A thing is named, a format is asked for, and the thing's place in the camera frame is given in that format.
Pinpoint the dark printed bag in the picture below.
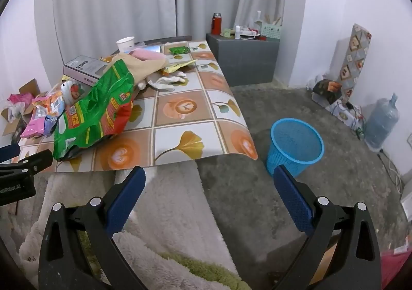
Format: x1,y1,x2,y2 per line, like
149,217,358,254
312,79,342,104

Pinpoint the pink snack packet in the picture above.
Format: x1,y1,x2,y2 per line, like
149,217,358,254
20,113,58,139

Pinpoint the white cable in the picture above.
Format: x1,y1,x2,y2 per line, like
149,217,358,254
383,148,407,195

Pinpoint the white fluffy blanket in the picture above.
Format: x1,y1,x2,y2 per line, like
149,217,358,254
19,161,252,290

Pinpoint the large clear water jug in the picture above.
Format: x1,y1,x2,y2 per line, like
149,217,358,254
364,93,400,149

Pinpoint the white plate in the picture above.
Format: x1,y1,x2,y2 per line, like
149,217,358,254
241,28,261,40

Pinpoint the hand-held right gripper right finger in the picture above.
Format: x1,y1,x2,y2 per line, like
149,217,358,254
273,164,382,290

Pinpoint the blue mesh wastebasket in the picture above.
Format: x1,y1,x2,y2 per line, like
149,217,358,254
266,118,324,178

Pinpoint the red thermos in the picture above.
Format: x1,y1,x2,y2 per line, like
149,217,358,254
211,13,222,35

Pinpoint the orange snack packet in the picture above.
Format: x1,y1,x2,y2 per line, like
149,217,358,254
32,91,70,117

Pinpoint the grey white cardboard box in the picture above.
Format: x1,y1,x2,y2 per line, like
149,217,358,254
63,55,108,86

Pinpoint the white milk bottle red cap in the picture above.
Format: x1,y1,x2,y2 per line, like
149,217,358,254
50,82,87,110

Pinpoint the grey cabinet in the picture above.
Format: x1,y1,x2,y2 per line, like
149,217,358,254
206,33,280,87

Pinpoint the open cardboard box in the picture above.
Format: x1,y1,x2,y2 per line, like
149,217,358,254
2,79,49,136

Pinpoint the white paper cup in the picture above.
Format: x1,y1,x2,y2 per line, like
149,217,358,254
116,37,136,53

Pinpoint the grey curtain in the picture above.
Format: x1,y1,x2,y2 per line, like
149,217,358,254
34,0,306,64

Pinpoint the rolled patterned mat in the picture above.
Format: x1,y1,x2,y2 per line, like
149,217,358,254
338,23,372,107

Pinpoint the green patterned holder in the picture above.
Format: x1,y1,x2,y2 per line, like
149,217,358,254
261,21,283,40

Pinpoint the pink plastic bag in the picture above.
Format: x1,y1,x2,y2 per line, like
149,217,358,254
9,93,34,108

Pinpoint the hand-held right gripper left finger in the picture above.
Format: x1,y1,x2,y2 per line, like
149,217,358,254
38,166,147,290

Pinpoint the black glossy board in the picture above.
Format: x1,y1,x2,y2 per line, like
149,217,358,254
135,34,194,45

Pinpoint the white box with power strip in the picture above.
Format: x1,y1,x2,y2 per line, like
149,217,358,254
325,99,367,136

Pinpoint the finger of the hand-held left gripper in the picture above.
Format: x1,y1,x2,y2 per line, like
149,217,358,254
0,149,54,181
0,143,21,163

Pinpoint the green snack bag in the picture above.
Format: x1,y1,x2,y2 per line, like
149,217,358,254
52,59,135,162

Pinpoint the pink soft packet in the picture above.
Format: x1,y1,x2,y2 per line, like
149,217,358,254
130,48,166,61

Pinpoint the white glove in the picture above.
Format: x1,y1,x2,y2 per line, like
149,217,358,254
138,72,187,91

